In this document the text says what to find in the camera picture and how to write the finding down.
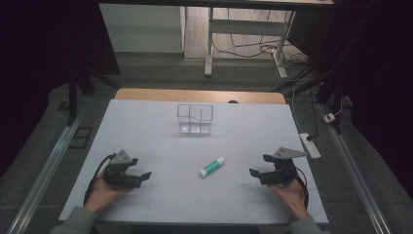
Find wooden table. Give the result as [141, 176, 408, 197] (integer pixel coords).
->
[114, 88, 287, 105]

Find aluminium rail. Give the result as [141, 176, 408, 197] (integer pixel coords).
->
[5, 108, 88, 234]
[319, 102, 394, 234]

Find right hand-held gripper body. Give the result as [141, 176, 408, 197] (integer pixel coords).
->
[261, 146, 308, 186]

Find black floor cables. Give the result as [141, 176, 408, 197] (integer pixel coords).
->
[211, 8, 310, 66]

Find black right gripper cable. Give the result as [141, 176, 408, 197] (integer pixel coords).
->
[285, 166, 310, 210]

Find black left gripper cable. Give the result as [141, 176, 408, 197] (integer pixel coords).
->
[83, 152, 117, 207]

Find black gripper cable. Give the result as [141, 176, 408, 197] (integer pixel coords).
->
[83, 152, 117, 207]
[285, 166, 310, 210]

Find black metal stand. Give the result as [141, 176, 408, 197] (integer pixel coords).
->
[272, 61, 347, 135]
[65, 61, 123, 127]

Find white metal desk frame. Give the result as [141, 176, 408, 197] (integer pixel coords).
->
[98, 0, 335, 79]

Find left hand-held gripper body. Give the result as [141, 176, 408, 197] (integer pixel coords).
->
[102, 149, 143, 189]

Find person's left hand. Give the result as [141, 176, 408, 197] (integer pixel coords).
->
[83, 171, 134, 215]

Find white cable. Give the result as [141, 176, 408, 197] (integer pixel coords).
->
[290, 85, 306, 135]

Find green and white glue stick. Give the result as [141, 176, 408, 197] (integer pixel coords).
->
[199, 156, 226, 179]

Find white power strip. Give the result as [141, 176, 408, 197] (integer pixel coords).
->
[298, 132, 322, 161]

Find clear plastic divided organizer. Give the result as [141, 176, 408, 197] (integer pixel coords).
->
[176, 103, 214, 137]

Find person's right hand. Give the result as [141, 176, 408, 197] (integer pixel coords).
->
[268, 176, 310, 219]

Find white table mat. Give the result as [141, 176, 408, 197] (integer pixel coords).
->
[58, 98, 329, 225]

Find dark curtain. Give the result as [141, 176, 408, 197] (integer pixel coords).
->
[0, 0, 121, 178]
[286, 0, 413, 199]

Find black floor frame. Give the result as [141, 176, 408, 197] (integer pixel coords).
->
[68, 126, 94, 150]

